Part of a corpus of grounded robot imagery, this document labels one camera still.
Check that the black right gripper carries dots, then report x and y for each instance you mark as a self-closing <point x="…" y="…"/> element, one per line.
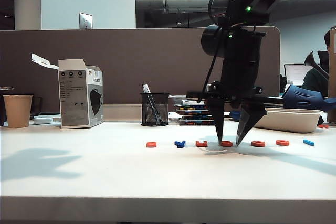
<point x="240" y="77"/>

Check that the orange letter G magnet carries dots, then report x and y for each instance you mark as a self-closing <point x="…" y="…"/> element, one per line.
<point x="226" y="144"/>

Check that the orange letter O magnet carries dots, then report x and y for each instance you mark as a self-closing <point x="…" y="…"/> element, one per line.
<point x="282" y="143"/>
<point x="258" y="144"/>

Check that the blue letter I magnet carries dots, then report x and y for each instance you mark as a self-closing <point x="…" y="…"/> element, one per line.
<point x="308" y="142"/>

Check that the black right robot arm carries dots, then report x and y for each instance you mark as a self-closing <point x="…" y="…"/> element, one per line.
<point x="246" y="48"/>

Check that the letter magnet set case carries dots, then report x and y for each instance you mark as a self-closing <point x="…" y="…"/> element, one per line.
<point x="197" y="118"/>
<point x="197" y="122"/>
<point x="191" y="108"/>
<point x="194" y="113"/>

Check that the orange letter E magnet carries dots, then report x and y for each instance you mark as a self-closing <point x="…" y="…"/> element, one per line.
<point x="201" y="144"/>

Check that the blue letter Y magnet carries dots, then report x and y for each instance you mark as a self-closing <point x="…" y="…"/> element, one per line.
<point x="180" y="144"/>

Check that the small orange letter magnet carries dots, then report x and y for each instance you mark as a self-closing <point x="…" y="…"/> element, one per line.
<point x="151" y="144"/>

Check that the clear plastic case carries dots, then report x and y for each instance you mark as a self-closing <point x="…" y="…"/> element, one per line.
<point x="178" y="99"/>

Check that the beige pulp tray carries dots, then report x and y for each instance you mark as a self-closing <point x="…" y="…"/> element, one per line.
<point x="294" y="121"/>

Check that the navy blue foam clog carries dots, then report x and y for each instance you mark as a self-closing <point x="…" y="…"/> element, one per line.
<point x="304" y="98"/>

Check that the computer monitor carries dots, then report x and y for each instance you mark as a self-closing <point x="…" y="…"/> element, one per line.
<point x="296" y="74"/>

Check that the black mesh pen holder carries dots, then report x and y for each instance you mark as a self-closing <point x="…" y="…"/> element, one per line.
<point x="155" y="111"/>

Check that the orange magnet piece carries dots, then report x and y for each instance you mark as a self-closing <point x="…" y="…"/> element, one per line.
<point x="323" y="126"/>

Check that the person in dark green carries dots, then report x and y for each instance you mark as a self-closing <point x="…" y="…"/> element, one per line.
<point x="316" y="81"/>

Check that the white black pen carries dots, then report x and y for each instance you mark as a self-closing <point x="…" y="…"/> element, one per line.
<point x="145" y="88"/>

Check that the black desk lamp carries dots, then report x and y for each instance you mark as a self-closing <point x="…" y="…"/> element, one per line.
<point x="312" y="61"/>

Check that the brown cardboard box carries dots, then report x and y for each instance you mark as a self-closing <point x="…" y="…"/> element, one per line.
<point x="332" y="77"/>

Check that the brown desk divider panel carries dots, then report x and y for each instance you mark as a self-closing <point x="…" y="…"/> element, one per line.
<point x="131" y="58"/>

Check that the white grey face mask box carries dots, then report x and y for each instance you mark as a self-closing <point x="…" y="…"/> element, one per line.
<point x="74" y="98"/>

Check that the small white device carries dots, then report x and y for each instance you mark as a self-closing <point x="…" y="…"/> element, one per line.
<point x="42" y="120"/>

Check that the brown paper cup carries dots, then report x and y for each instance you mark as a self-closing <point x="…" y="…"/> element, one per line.
<point x="18" y="111"/>

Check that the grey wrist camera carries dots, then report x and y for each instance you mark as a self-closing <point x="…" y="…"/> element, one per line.
<point x="210" y="87"/>

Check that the silver wall switch plate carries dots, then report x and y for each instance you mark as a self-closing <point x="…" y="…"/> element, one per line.
<point x="86" y="21"/>

